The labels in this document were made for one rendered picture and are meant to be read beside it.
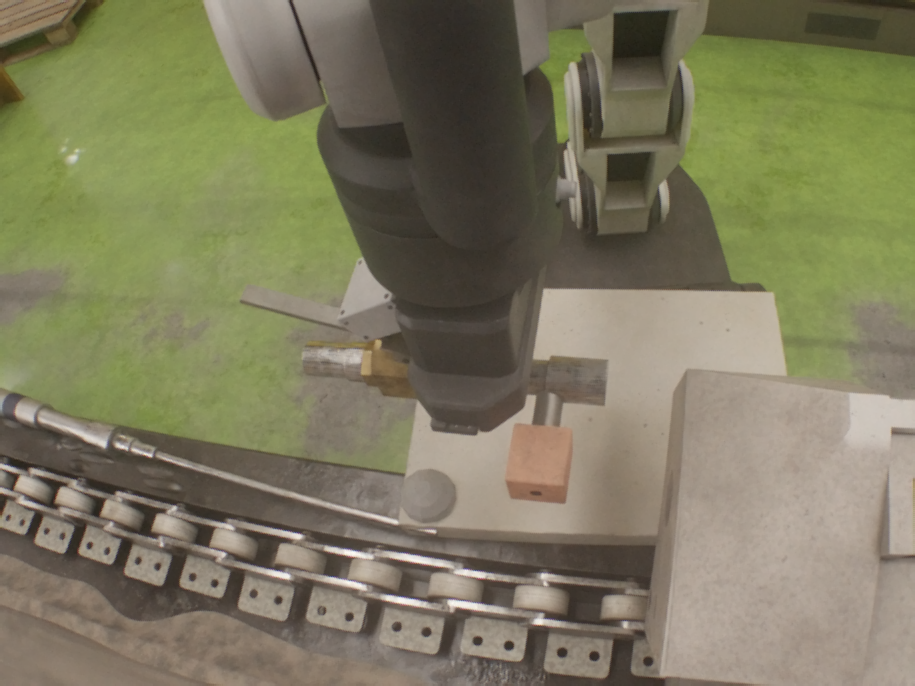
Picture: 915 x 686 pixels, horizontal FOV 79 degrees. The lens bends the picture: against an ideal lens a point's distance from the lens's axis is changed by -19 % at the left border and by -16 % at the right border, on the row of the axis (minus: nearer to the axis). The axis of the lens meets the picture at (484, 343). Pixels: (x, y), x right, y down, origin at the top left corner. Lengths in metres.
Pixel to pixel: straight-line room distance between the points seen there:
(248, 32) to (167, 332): 1.72
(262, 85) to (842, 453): 0.26
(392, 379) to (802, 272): 1.40
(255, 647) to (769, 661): 0.41
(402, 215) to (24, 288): 2.27
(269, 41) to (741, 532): 0.27
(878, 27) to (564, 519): 2.30
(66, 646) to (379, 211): 0.55
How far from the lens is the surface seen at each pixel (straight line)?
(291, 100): 0.20
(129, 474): 0.66
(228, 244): 1.98
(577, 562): 0.50
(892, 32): 2.61
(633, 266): 1.40
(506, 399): 0.30
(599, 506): 0.48
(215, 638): 0.60
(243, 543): 0.55
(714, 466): 0.32
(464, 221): 0.19
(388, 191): 0.22
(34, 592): 0.73
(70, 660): 0.67
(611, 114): 1.01
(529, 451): 0.35
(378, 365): 0.39
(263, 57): 0.19
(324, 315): 0.38
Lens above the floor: 1.25
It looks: 56 degrees down
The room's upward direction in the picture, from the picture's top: 14 degrees counter-clockwise
